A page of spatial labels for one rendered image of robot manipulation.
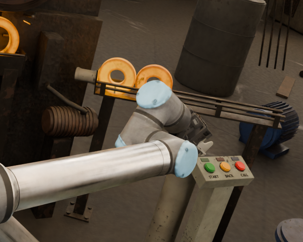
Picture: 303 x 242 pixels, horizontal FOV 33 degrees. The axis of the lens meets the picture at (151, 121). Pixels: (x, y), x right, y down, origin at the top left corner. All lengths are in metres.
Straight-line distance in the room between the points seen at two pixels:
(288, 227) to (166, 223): 0.48
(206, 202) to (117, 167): 0.88
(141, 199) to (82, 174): 1.69
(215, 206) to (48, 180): 1.07
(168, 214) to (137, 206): 0.59
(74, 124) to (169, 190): 0.48
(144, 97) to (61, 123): 0.82
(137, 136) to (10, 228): 0.40
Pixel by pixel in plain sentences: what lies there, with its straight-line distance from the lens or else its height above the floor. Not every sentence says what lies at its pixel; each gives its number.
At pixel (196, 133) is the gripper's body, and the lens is 1.54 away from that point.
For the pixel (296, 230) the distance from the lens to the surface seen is 2.11.
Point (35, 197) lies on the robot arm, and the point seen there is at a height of 0.85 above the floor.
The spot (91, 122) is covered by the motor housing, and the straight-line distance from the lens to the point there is 2.22.
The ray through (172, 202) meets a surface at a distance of 2.08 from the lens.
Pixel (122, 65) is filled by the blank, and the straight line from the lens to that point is 2.16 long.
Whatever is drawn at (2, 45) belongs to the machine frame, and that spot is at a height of 0.71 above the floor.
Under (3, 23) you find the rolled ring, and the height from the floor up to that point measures 0.83.
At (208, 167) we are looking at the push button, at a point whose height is 0.61.
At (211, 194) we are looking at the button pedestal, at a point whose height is 0.51.
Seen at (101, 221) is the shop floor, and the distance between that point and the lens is 2.50.
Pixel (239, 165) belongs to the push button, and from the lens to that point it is 1.99.
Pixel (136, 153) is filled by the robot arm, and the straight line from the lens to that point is 1.18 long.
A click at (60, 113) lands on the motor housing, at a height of 0.52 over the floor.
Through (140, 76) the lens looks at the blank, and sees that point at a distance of 2.17.
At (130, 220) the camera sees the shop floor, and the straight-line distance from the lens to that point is 2.56.
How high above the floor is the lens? 1.41
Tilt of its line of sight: 22 degrees down
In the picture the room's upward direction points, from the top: 17 degrees clockwise
